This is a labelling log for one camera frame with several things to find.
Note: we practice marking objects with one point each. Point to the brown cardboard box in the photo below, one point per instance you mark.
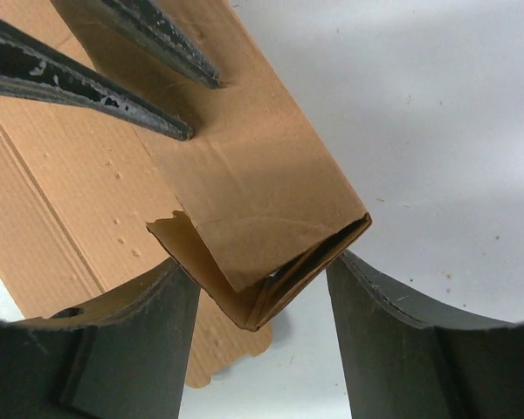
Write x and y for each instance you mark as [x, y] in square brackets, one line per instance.
[254, 207]

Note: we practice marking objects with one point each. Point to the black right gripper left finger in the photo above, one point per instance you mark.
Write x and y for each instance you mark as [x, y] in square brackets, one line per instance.
[123, 354]

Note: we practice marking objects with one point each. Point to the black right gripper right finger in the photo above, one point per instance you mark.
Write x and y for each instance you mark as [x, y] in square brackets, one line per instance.
[407, 355]

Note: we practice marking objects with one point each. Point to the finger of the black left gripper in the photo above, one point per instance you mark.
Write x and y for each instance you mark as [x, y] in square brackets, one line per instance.
[32, 70]
[149, 27]

